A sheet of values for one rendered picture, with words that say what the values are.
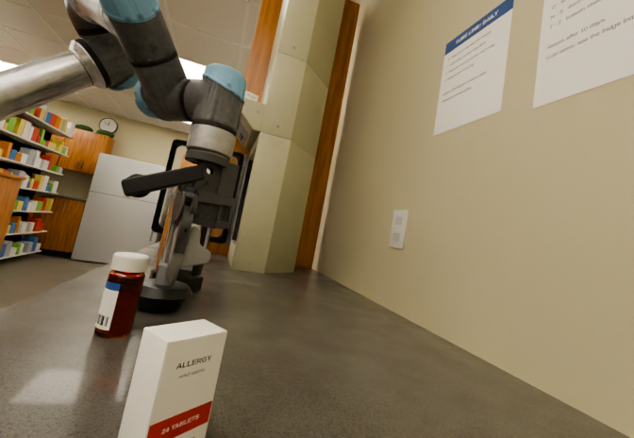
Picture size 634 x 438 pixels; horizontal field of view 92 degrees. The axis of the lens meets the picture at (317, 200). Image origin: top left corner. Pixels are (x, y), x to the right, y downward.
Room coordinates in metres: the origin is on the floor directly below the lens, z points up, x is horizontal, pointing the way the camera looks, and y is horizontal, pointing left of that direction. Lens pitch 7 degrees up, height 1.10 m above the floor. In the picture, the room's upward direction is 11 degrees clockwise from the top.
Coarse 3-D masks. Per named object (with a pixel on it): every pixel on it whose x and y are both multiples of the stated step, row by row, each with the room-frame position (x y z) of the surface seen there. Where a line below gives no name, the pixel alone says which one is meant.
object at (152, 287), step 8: (160, 264) 0.49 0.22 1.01; (160, 272) 0.49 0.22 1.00; (144, 280) 0.49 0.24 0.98; (152, 280) 0.50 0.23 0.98; (160, 280) 0.49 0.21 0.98; (168, 280) 0.49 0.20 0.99; (176, 280) 0.53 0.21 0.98; (144, 288) 0.46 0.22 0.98; (152, 288) 0.46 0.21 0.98; (160, 288) 0.47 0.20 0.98; (168, 288) 0.48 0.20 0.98; (176, 288) 0.48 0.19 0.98; (184, 288) 0.49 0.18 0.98; (144, 296) 0.46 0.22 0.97; (152, 296) 0.46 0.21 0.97; (160, 296) 0.46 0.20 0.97; (168, 296) 0.47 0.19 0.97; (176, 296) 0.47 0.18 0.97; (184, 296) 0.49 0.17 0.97; (144, 304) 0.47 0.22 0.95; (152, 304) 0.46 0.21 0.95; (160, 304) 0.47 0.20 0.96; (168, 304) 0.47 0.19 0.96; (176, 304) 0.48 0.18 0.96
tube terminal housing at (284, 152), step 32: (288, 64) 1.03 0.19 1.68; (288, 96) 1.04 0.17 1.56; (320, 96) 1.18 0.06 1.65; (288, 128) 1.05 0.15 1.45; (320, 128) 1.22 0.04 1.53; (256, 160) 1.02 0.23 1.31; (288, 160) 1.06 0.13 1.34; (256, 192) 1.03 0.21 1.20; (288, 192) 1.09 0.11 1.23; (256, 224) 1.03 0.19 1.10; (288, 224) 1.13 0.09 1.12; (256, 256) 1.04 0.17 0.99; (288, 256) 1.17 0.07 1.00
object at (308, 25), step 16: (288, 0) 1.02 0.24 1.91; (304, 0) 1.03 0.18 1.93; (320, 0) 1.06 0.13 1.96; (336, 0) 1.16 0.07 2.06; (288, 16) 1.02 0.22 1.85; (304, 16) 1.04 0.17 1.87; (320, 16) 1.08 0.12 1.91; (336, 16) 1.18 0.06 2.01; (288, 32) 1.02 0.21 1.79; (304, 32) 1.04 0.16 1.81; (320, 32) 1.10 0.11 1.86; (336, 32) 1.20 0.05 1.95; (288, 48) 1.03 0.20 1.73; (304, 48) 1.04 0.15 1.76; (320, 48) 1.12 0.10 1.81; (272, 64) 1.13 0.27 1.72; (320, 64) 1.14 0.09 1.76
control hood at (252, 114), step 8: (248, 104) 1.00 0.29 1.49; (256, 104) 1.01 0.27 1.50; (264, 104) 1.02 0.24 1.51; (248, 112) 1.00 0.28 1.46; (256, 112) 1.01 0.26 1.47; (240, 120) 1.08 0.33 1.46; (248, 120) 1.00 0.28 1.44; (256, 120) 1.01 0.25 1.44; (248, 128) 1.05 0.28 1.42; (256, 128) 1.01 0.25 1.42; (248, 136) 1.12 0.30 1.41; (256, 136) 1.08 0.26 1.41; (248, 144) 1.22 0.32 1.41
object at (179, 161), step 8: (176, 152) 1.27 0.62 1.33; (184, 152) 1.27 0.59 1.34; (176, 160) 1.27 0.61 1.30; (184, 160) 1.27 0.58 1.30; (232, 160) 1.30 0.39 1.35; (176, 168) 1.27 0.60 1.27; (168, 200) 1.27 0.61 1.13; (168, 208) 1.27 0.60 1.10; (160, 216) 1.27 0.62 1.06; (160, 224) 1.27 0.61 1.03; (216, 232) 1.30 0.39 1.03
